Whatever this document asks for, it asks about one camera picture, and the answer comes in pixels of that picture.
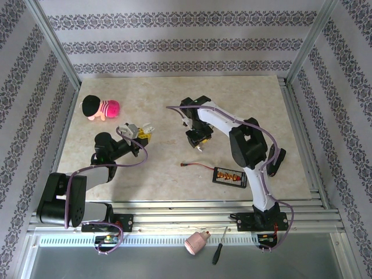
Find pink plush doll black hat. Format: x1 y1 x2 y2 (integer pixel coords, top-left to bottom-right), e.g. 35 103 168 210
80 95 121 122

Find black orange battery pack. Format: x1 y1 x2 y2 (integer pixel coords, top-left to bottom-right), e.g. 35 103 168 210
212 166 248 189

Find pink small bottle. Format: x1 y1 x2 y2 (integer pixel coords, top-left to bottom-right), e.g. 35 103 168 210
184 231 212 256

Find grey metal panel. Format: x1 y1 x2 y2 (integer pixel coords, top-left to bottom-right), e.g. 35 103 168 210
27 245 352 279

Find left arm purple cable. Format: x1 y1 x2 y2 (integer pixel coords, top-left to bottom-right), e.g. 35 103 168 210
64 126 149 256

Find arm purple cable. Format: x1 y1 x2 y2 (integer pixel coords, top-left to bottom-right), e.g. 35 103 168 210
64 126 149 256
165 105 294 253

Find red battery lead wire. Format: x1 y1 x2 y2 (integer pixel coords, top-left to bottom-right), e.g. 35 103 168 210
180 162 217 172

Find aluminium rail bed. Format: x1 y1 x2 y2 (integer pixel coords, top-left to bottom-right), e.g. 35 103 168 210
27 199 342 235

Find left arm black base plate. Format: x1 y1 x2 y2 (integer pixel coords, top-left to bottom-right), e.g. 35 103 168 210
81 213 134 233

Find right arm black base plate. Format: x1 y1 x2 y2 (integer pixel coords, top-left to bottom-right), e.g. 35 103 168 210
237 212 289 233

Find aluminium side rail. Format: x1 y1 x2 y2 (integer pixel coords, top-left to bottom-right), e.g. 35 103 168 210
277 76 332 210

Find white slotted cable duct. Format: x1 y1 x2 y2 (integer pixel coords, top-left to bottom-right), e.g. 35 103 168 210
39 234 259 246

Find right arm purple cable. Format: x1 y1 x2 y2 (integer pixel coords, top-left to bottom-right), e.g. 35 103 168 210
165 105 294 253

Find black handled screwdriver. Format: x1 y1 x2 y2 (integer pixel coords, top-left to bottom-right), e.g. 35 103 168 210
211 226 229 266

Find aluminium frame post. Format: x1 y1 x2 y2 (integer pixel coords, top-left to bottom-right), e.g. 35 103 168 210
286 0 341 85
25 0 81 88

